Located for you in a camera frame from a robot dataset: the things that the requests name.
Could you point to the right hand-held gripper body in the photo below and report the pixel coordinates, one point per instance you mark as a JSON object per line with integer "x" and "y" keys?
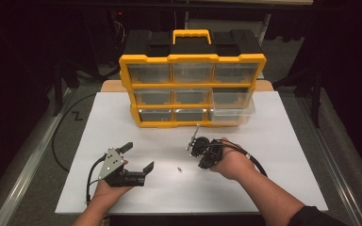
{"x": 215, "y": 150}

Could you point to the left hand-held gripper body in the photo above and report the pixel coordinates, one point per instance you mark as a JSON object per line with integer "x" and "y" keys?
{"x": 111, "y": 163}

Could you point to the clear plastic drawer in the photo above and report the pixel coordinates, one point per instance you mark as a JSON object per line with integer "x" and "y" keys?
{"x": 232, "y": 113}

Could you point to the yellow black organizer cabinet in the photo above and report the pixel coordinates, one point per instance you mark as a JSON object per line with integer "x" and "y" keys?
{"x": 191, "y": 58}

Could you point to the person's right hand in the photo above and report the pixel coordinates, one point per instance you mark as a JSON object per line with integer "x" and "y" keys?
{"x": 234, "y": 161}

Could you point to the person's left hand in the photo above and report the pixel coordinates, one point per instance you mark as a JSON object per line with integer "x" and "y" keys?
{"x": 108, "y": 193}

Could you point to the group of clear drawers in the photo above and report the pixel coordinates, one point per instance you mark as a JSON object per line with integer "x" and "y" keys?
{"x": 149, "y": 73}

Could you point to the black sleeve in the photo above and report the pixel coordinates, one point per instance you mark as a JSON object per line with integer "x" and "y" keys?
{"x": 314, "y": 218}

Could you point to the pale grey box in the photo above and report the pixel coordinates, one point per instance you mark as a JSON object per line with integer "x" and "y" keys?
{"x": 226, "y": 24}

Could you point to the aluminium floor rail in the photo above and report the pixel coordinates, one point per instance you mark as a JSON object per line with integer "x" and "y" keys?
{"x": 28, "y": 171}
{"x": 334, "y": 175}

